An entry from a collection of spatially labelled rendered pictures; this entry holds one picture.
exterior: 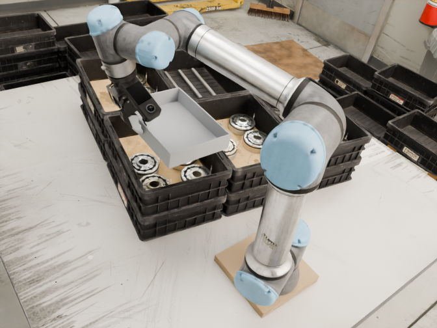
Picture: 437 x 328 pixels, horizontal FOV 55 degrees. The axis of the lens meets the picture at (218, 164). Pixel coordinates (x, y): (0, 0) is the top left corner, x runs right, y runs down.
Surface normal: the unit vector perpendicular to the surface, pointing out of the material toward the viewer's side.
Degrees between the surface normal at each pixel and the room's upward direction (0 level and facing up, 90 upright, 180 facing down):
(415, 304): 0
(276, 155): 83
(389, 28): 90
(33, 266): 0
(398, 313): 0
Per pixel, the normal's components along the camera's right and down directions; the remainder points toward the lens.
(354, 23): -0.80, 0.31
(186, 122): 0.16, -0.75
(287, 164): -0.51, 0.41
